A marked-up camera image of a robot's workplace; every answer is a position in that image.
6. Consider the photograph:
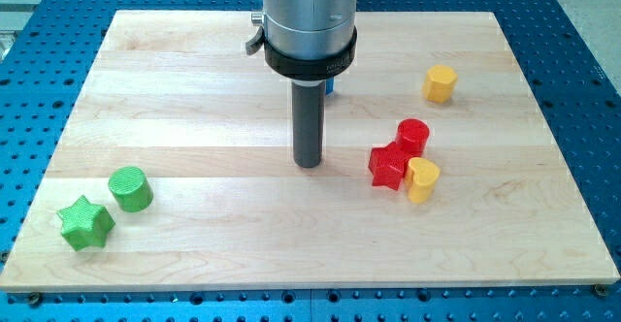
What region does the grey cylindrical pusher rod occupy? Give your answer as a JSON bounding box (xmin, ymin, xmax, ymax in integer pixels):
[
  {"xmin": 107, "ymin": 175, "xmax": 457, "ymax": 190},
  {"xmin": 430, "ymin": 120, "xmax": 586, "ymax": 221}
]
[{"xmin": 291, "ymin": 80, "xmax": 325, "ymax": 168}]

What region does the black mounting ring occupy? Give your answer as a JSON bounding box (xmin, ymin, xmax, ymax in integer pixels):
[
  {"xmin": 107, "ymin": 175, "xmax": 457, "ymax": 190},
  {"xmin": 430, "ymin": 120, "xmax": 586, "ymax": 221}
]
[{"xmin": 264, "ymin": 26, "xmax": 357, "ymax": 81}]

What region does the blue block behind rod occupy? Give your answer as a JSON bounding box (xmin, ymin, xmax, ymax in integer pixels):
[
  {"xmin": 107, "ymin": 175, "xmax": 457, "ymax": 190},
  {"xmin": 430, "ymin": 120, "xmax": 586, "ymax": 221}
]
[{"xmin": 325, "ymin": 78, "xmax": 335, "ymax": 95}]

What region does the red star block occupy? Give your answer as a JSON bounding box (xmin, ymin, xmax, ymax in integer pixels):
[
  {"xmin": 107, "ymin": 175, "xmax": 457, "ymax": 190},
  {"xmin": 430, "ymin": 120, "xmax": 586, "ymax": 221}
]
[{"xmin": 368, "ymin": 142, "xmax": 414, "ymax": 190}]

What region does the red cylinder block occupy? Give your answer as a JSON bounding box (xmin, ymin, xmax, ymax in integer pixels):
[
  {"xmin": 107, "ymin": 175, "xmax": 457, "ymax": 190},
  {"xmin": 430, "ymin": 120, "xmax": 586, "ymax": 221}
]
[{"xmin": 395, "ymin": 118, "xmax": 430, "ymax": 157}]

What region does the yellow hexagon block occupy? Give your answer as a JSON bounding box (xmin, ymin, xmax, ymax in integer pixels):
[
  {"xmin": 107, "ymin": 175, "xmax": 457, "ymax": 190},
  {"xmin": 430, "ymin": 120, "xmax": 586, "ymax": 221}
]
[{"xmin": 422, "ymin": 64, "xmax": 458, "ymax": 104}]

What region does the yellow heart block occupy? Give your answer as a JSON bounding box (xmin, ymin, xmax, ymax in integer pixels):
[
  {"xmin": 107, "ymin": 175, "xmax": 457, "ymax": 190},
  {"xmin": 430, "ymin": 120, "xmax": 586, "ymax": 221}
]
[{"xmin": 405, "ymin": 157, "xmax": 441, "ymax": 204}]

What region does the light wooden board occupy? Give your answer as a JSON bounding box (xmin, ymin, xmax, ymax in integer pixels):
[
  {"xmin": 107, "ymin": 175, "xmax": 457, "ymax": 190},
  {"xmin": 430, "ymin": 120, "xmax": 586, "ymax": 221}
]
[{"xmin": 1, "ymin": 11, "xmax": 619, "ymax": 293}]

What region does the green cylinder block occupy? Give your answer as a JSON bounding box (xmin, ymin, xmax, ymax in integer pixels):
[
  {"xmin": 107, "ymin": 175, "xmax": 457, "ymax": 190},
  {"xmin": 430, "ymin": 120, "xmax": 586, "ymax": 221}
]
[{"xmin": 108, "ymin": 166, "xmax": 153, "ymax": 212}]

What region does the green star block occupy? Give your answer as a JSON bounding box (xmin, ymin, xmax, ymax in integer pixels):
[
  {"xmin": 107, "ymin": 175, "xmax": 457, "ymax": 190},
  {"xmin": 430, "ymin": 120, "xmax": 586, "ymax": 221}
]
[{"xmin": 56, "ymin": 195, "xmax": 115, "ymax": 251}]

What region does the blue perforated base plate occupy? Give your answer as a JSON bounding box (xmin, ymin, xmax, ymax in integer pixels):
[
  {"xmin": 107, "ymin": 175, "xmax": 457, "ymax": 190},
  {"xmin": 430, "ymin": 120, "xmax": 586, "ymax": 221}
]
[{"xmin": 1, "ymin": 0, "xmax": 620, "ymax": 321}]

